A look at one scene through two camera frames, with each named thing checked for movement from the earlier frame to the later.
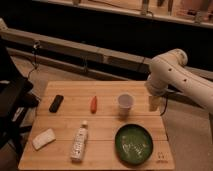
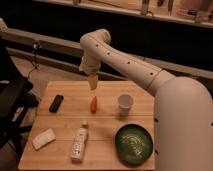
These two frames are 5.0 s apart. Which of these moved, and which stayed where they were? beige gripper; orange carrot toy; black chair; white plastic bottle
Moved: beige gripper
Stayed: orange carrot toy; white plastic bottle; black chair
